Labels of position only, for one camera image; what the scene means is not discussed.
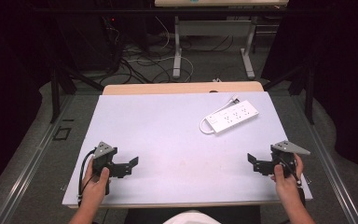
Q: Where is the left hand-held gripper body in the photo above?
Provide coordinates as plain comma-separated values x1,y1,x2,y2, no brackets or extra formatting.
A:
91,141,131,196

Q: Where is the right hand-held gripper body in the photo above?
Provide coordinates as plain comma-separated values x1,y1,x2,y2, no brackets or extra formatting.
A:
269,140,311,179

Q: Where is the person's right hand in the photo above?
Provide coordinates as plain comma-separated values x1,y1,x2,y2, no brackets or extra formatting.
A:
269,153,305,204

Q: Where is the person's left hand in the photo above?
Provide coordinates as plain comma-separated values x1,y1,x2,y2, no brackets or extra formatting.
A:
81,158,111,207

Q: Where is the white table mat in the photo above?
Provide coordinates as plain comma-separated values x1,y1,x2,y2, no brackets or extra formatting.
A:
62,91,313,207

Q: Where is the white power strip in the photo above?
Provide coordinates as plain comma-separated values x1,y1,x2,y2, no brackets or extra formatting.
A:
204,99,260,135

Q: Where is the black metal stand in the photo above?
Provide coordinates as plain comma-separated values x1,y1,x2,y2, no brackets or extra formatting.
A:
49,60,105,124
262,60,315,126

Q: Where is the person's white shirt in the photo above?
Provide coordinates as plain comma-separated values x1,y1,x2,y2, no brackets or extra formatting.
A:
162,209,222,224

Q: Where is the black curtain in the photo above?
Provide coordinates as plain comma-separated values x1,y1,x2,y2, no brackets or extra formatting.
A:
260,0,358,180
0,0,57,200

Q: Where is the dark equipment rack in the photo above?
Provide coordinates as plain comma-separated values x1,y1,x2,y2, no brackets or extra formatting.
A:
55,0,125,74

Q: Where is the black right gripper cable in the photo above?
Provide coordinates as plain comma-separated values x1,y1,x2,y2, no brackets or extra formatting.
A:
279,158,303,189

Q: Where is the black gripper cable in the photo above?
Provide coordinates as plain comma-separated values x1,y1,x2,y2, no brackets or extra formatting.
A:
77,148,98,207
279,158,303,189

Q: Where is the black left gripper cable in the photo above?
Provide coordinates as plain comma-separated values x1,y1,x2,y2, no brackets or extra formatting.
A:
77,148,98,207

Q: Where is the aluminium floor rail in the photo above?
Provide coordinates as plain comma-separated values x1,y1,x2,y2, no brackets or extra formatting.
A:
0,94,76,224
288,92,358,224

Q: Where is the white power strip cable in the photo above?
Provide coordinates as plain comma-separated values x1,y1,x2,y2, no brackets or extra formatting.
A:
199,96,241,135

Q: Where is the tangle of floor cables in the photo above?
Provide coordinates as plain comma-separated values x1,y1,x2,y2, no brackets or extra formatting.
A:
103,15,235,85

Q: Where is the white metal desk frame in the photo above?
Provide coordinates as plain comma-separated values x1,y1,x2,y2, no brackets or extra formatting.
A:
154,0,291,80

